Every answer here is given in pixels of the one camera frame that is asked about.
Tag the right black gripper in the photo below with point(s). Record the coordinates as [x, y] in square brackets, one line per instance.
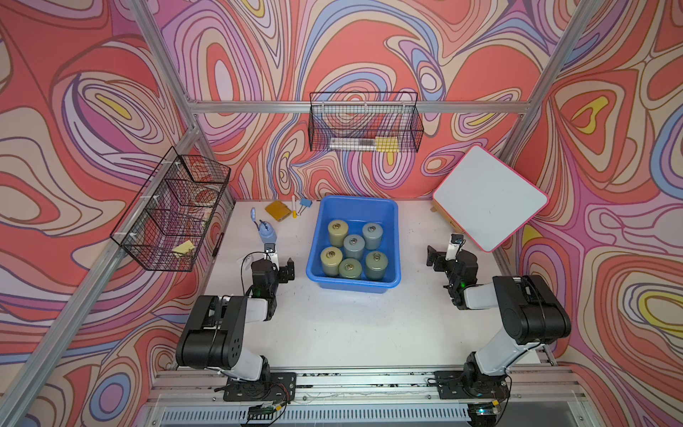
[439, 259]

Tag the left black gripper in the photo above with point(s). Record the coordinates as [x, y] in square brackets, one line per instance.
[280, 272]

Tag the yellow-green tea canister back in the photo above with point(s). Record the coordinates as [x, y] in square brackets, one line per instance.
[338, 230]

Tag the yellow-green tea canister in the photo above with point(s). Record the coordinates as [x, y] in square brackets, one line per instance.
[331, 258]
[338, 230]

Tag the blue plastic basket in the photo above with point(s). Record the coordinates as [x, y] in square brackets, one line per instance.
[357, 211]

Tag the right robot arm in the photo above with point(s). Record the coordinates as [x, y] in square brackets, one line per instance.
[530, 313]

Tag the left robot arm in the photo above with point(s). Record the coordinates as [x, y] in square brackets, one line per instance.
[213, 336]

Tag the yellow-green tea canister front-left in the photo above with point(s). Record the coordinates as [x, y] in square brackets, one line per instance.
[331, 258]

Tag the green tea canister front-middle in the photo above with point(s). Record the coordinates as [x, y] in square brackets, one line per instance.
[350, 268]

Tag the green tea canister front-right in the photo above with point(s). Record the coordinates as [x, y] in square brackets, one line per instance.
[376, 264]

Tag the yellow sponge in basket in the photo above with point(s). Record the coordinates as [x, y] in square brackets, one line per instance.
[187, 248]

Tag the clear tube in basket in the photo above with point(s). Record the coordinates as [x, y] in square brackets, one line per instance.
[352, 144]

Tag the blue bottle with brush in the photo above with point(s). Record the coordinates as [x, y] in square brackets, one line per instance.
[265, 230]

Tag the yellow square pad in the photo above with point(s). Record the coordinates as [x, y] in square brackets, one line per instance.
[278, 210]

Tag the wooden easel stand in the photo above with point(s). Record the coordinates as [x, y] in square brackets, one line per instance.
[437, 208]

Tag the blue binder clip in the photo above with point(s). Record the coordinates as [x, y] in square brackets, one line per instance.
[304, 204]

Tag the green circuit board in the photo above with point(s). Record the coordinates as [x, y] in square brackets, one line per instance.
[263, 413]

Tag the yellow sticky notes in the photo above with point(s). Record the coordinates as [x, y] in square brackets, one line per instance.
[387, 144]

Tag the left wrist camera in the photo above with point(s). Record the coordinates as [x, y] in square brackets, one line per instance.
[270, 250]

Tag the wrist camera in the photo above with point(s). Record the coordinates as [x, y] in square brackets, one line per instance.
[456, 243]
[270, 250]

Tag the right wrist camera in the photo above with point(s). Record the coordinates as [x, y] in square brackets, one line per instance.
[456, 243]

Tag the white board pink frame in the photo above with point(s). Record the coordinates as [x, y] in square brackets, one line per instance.
[487, 199]

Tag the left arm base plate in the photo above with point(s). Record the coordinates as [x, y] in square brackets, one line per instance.
[281, 387]

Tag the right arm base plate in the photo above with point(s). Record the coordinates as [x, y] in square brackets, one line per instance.
[461, 385]

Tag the black wire basket left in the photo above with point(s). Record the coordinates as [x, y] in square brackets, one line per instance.
[186, 192]

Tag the black wire basket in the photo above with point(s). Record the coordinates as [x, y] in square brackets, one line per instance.
[357, 114]
[186, 192]

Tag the aluminium rail base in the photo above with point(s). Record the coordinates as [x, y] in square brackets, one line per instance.
[540, 395]

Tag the black wire basket back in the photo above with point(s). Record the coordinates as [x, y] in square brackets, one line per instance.
[357, 114]

